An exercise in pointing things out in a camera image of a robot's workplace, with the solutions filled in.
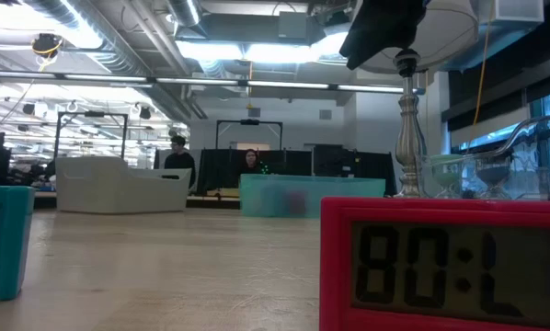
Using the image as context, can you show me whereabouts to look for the teal digital clock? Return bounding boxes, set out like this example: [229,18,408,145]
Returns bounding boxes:
[0,185,36,302]

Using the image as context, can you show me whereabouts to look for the linear ceiling light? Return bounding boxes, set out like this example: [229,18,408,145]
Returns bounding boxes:
[0,68,423,93]

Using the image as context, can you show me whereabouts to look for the purple sand hourglass black caps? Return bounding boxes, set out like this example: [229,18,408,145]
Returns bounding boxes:
[475,158,511,200]

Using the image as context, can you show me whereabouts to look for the black ceiling cable reel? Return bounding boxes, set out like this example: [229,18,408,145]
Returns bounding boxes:
[30,32,64,59]

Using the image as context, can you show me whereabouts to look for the teal translucent plastic tray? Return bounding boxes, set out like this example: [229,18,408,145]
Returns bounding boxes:
[238,173,389,219]

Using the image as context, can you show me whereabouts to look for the black partition curtains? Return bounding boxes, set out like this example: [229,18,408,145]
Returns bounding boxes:
[196,147,398,197]

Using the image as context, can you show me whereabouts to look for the white ceiling unit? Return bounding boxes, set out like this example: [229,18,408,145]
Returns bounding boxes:
[479,0,545,25]

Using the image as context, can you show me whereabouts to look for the mint green hourglass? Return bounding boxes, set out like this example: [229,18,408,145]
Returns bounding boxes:
[430,154,464,200]

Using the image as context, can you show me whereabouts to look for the bright ceiling light panel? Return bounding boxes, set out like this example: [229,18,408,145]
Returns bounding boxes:
[176,31,349,64]

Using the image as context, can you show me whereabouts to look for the person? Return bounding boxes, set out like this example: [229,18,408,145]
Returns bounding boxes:
[163,135,197,189]
[240,148,269,175]

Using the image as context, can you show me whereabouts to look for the yellow hanging cable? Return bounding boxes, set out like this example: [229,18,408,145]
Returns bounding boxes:
[473,0,493,126]

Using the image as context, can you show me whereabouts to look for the white plastic bin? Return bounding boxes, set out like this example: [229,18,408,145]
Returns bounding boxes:
[55,155,192,215]

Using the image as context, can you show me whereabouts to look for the silver spiral duct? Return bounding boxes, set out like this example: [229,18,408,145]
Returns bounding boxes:
[21,0,198,123]

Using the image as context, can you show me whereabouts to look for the grey ceiling box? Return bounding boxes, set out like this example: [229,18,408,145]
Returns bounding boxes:
[278,11,326,45]

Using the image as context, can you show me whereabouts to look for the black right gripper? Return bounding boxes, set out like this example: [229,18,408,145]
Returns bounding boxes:
[338,0,430,71]

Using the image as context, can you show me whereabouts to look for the silver ventilation duct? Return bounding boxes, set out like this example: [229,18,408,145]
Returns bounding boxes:
[166,0,202,28]

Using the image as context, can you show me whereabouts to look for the red digital clock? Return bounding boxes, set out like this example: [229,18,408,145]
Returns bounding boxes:
[319,196,550,331]

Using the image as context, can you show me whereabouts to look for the silver lamp with white shade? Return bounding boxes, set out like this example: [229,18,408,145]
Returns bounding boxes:
[348,0,482,200]

